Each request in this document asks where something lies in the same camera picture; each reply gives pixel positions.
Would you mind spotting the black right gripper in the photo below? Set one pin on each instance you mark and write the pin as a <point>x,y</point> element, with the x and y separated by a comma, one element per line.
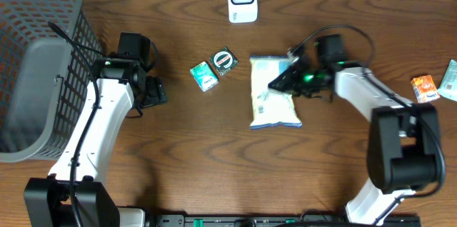
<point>287,84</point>

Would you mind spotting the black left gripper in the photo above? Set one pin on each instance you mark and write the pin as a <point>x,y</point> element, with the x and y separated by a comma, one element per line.
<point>153,91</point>

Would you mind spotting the yellow red snack bag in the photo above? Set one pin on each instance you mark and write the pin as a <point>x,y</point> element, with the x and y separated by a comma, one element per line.
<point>270,107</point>

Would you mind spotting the teal white tissue packet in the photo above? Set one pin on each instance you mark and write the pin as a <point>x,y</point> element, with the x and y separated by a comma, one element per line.
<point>204,76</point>

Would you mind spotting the dark green round packet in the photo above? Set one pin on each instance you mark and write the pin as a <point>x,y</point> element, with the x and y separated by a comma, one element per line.
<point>223,61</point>

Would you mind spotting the orange snack packet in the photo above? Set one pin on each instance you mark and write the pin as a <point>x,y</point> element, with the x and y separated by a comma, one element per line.
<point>424,89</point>

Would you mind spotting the light teal snack packet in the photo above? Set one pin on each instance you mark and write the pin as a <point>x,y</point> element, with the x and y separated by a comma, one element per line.
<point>447,88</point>

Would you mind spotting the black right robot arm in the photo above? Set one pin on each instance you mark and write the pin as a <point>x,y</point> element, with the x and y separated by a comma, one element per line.
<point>404,156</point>

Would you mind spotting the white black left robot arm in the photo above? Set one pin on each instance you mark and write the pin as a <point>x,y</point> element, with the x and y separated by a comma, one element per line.
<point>74,193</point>

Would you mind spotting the dark grey plastic mesh basket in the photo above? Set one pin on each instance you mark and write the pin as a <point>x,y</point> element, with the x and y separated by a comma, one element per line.
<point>44,46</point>

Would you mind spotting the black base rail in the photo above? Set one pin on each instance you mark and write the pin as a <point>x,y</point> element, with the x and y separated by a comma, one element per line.
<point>308,219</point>

